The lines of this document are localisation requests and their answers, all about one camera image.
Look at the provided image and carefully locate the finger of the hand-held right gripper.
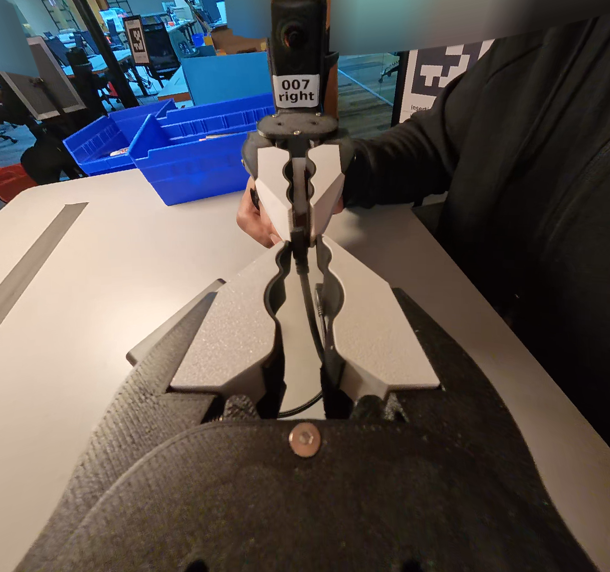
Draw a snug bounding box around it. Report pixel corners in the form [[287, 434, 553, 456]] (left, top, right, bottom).
[[308, 145, 345, 247], [256, 148, 294, 242]]

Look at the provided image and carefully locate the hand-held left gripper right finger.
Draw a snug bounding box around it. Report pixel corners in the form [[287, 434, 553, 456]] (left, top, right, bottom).
[[317, 235, 442, 405]]

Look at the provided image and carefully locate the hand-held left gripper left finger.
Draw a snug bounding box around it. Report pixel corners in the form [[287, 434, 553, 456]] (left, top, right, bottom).
[[169, 240, 290, 417]]

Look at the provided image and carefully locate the black usb cable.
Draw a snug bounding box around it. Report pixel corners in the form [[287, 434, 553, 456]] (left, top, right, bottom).
[[276, 229, 337, 419]]

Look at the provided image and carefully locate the person's right forearm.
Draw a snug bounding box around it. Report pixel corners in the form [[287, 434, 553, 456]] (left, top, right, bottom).
[[342, 71, 460, 211]]

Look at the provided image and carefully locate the person's right hand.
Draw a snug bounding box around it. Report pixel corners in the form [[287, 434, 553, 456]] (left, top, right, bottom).
[[236, 176, 284, 249]]

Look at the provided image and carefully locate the blue plastic bin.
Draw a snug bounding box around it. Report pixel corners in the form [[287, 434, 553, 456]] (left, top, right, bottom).
[[129, 100, 276, 207], [62, 98, 178, 177]]

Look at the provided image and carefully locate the blue grey partition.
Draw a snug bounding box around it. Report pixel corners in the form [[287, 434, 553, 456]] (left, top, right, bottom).
[[181, 51, 273, 106]]

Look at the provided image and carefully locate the large fiducial marker poster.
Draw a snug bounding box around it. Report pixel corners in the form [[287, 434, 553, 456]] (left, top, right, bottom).
[[395, 39, 497, 125]]

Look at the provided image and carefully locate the black office chair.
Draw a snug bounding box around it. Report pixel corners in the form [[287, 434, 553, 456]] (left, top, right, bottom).
[[140, 21, 183, 84]]

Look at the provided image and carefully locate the small fiducial marker sign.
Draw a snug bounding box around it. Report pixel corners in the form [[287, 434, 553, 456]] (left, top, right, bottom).
[[122, 14, 151, 65]]

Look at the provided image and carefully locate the grey tape strip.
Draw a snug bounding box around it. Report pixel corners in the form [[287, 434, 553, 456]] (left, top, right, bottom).
[[0, 201, 90, 326]]

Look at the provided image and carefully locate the black metal pole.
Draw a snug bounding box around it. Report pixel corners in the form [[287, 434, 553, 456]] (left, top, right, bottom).
[[51, 0, 140, 111]]

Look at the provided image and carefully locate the black bag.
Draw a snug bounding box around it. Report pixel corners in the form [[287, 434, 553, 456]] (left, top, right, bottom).
[[20, 127, 87, 185]]

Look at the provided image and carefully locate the grey panel on stand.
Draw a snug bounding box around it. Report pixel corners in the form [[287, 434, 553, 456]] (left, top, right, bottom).
[[26, 35, 87, 121]]

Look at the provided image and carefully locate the red crate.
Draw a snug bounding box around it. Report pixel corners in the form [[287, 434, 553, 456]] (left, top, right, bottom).
[[0, 164, 38, 203]]

